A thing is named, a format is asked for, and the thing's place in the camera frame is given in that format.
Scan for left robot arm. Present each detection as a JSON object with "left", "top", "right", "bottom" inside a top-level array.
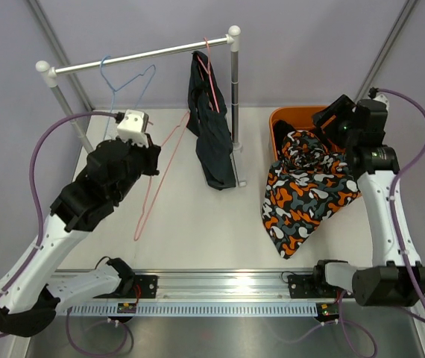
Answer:
[{"left": 0, "top": 138, "right": 161, "bottom": 337}]

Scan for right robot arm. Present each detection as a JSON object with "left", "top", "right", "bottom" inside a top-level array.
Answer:
[{"left": 311, "top": 95, "right": 425, "bottom": 307}]

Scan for pink wire hanger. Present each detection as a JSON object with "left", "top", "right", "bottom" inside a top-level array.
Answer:
[
  {"left": 204, "top": 37, "right": 220, "bottom": 113},
  {"left": 133, "top": 111, "right": 190, "bottom": 242}
]

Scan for metal clothes rack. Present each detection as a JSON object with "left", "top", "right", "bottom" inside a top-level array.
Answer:
[{"left": 35, "top": 25, "right": 247, "bottom": 187}]

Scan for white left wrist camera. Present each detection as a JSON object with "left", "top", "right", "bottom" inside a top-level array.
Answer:
[{"left": 116, "top": 110, "right": 149, "bottom": 148}]

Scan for black shorts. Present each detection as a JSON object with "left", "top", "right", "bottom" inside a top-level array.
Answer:
[{"left": 273, "top": 119, "right": 295, "bottom": 158}]

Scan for white slotted cable duct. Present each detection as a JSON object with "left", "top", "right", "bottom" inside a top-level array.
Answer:
[{"left": 67, "top": 301, "right": 318, "bottom": 318}]

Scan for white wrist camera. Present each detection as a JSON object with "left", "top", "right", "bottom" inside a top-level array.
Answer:
[
  {"left": 116, "top": 110, "right": 149, "bottom": 148},
  {"left": 368, "top": 87, "right": 389, "bottom": 110}
]

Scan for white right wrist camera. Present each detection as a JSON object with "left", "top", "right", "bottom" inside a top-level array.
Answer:
[{"left": 368, "top": 87, "right": 389, "bottom": 110}]

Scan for dark green shorts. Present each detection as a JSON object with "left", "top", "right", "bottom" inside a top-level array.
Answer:
[{"left": 186, "top": 51, "right": 236, "bottom": 190}]

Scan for orange camouflage shorts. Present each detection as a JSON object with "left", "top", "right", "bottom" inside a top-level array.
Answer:
[{"left": 261, "top": 131, "right": 361, "bottom": 259}]

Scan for orange plastic laundry basket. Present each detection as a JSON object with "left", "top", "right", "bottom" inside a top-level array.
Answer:
[{"left": 268, "top": 106, "right": 345, "bottom": 161}]

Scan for aluminium mounting rail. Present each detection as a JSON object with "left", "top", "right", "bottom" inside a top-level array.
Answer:
[{"left": 48, "top": 271, "right": 425, "bottom": 301}]

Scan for blue wire hanger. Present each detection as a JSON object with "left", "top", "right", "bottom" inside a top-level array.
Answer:
[{"left": 99, "top": 55, "right": 157, "bottom": 130}]

